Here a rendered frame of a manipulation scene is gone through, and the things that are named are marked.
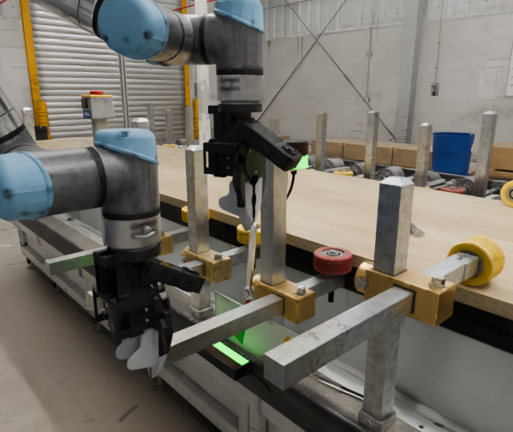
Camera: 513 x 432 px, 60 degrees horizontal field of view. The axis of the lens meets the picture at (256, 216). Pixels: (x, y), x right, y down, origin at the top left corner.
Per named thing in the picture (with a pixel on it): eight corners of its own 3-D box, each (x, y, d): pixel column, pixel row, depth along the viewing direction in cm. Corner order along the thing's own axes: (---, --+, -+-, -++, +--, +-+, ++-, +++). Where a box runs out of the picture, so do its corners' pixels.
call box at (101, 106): (92, 122, 129) (89, 94, 127) (83, 121, 134) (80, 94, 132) (115, 121, 134) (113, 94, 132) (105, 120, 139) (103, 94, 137)
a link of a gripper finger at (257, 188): (233, 222, 81) (233, 172, 79) (262, 226, 79) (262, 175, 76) (224, 226, 79) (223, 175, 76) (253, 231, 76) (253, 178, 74)
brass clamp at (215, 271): (211, 285, 98) (211, 263, 96) (178, 267, 107) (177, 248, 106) (233, 278, 102) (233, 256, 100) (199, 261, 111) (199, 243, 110)
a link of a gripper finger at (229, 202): (224, 226, 79) (223, 175, 76) (253, 231, 76) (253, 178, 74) (214, 231, 76) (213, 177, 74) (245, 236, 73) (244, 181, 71)
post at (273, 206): (271, 381, 90) (273, 144, 77) (259, 374, 92) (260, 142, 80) (283, 375, 92) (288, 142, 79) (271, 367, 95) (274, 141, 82)
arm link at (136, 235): (143, 203, 64) (173, 214, 58) (146, 234, 65) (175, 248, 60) (92, 213, 59) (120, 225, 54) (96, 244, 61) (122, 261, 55)
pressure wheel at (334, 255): (333, 314, 89) (337, 260, 86) (304, 300, 95) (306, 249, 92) (357, 302, 94) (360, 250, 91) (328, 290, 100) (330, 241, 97)
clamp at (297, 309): (296, 325, 80) (297, 299, 79) (247, 300, 90) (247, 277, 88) (317, 315, 84) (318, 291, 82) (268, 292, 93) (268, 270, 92)
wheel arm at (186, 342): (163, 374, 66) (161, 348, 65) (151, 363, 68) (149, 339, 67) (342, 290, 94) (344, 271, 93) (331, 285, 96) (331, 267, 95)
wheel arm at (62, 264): (51, 279, 102) (49, 261, 101) (46, 274, 104) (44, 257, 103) (205, 239, 130) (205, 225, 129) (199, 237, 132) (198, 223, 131)
